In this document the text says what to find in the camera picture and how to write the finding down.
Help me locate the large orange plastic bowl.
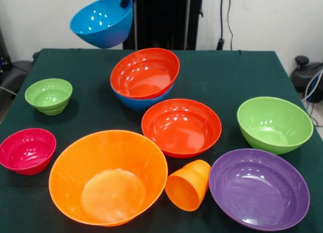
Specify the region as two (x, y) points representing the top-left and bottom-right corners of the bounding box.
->
(48, 130), (169, 227)

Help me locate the dark green tablecloth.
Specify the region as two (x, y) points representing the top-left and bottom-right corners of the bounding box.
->
(0, 48), (323, 233)

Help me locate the orange plastic cup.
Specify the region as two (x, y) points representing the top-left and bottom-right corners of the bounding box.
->
(165, 159), (212, 212)

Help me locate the large green plastic bowl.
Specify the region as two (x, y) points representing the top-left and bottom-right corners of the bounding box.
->
(237, 96), (314, 156)

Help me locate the blue plastic bowl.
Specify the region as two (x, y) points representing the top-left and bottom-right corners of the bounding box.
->
(112, 83), (175, 112)
(69, 0), (134, 49)

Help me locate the black wheeled base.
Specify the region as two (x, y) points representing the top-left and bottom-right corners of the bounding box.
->
(290, 55), (323, 103)
(0, 26), (33, 95)

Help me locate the blue and white cable bundle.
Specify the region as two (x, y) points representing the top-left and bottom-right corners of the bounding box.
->
(301, 69), (323, 128)

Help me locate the pink plastic bowl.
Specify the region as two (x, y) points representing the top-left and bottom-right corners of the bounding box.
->
(0, 128), (57, 176)

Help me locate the red-orange plastic bowl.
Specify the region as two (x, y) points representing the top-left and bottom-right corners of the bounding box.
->
(141, 98), (223, 159)
(110, 47), (181, 100)

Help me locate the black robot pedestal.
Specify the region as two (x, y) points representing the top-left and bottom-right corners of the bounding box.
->
(116, 0), (204, 51)

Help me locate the purple plastic bowl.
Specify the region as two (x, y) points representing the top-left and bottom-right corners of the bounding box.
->
(208, 148), (310, 231)

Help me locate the black wall cable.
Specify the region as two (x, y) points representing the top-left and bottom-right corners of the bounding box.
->
(216, 0), (234, 51)

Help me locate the small green plastic bowl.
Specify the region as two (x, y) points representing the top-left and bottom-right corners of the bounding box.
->
(24, 78), (73, 116)

